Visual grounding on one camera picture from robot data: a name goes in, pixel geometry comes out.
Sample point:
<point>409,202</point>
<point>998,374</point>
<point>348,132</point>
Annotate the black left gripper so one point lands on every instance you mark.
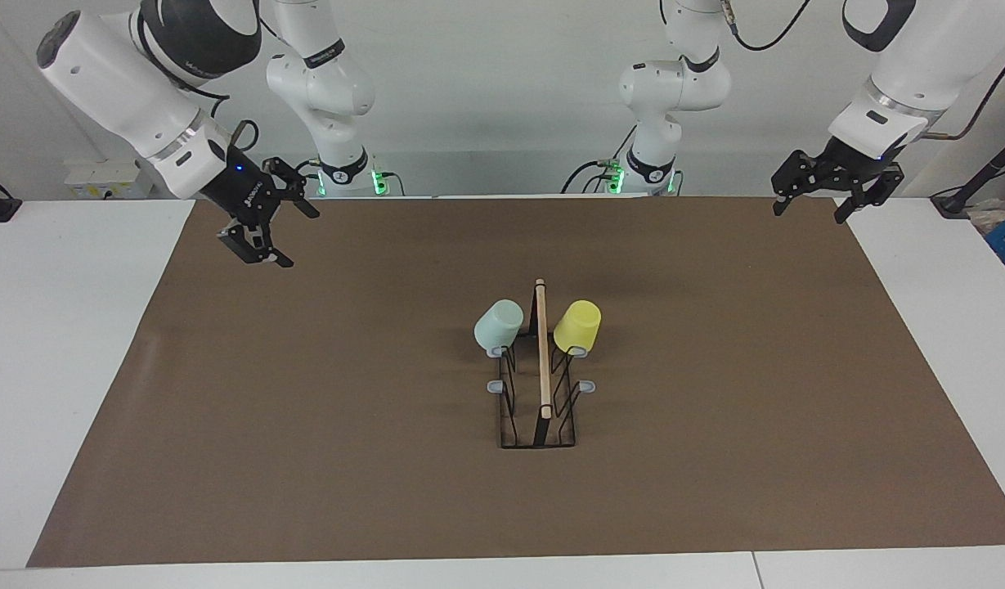
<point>845,168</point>

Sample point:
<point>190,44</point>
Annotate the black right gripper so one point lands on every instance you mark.
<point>242,192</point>

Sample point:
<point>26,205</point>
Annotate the pale green plastic cup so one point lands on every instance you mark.
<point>498,327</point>

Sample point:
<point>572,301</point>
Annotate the yellow plastic cup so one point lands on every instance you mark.
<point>577,327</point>

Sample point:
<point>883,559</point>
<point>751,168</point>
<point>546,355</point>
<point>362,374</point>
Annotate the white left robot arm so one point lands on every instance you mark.
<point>919,82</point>

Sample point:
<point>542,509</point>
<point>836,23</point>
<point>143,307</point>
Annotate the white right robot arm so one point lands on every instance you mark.
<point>109,74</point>

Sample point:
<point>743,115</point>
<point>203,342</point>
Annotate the black stand with pole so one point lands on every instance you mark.
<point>980,173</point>

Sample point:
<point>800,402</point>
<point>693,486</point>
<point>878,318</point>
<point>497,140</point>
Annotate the clear plastic bag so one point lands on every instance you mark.
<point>989,214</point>

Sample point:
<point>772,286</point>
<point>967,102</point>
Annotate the brown table mat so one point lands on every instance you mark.
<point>306,458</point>

